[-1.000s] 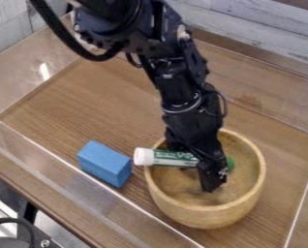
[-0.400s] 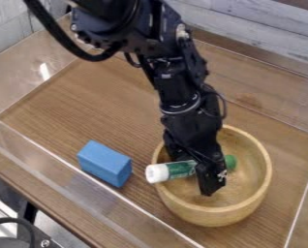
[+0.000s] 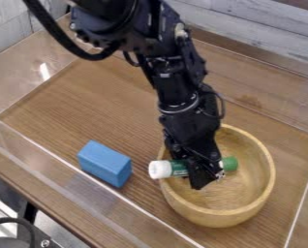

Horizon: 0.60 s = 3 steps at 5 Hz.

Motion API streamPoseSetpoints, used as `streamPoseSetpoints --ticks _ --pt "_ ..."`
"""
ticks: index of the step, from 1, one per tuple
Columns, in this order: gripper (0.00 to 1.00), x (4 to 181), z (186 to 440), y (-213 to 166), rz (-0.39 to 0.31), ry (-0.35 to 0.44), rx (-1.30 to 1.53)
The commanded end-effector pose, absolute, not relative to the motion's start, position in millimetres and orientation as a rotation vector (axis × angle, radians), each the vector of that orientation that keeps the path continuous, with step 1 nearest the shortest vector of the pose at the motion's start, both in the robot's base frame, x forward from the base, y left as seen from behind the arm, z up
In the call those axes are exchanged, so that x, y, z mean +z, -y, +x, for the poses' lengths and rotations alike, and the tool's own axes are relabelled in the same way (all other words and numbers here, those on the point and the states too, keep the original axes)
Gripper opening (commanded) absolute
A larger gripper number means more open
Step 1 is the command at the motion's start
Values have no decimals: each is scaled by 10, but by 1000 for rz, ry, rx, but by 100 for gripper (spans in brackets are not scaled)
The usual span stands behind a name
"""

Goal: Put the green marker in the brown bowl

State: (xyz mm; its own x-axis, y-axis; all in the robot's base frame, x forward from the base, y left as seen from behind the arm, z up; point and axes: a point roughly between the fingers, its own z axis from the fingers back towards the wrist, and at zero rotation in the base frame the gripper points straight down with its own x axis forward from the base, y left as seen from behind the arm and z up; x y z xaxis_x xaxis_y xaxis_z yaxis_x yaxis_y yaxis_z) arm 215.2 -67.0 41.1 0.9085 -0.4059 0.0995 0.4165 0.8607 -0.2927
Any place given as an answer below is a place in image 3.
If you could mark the brown wooden bowl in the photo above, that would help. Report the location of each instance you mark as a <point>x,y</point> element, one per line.
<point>230,201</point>

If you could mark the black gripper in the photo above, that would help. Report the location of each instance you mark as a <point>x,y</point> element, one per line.
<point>190,136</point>

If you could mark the green Expo marker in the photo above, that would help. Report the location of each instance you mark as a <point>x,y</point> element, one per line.
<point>175,168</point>

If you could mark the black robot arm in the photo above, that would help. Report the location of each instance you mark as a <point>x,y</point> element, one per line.
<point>146,29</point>

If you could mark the blue rectangular block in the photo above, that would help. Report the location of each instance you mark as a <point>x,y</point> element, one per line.
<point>105,163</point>

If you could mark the black table leg bracket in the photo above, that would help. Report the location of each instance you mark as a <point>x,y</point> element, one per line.
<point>30,233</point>

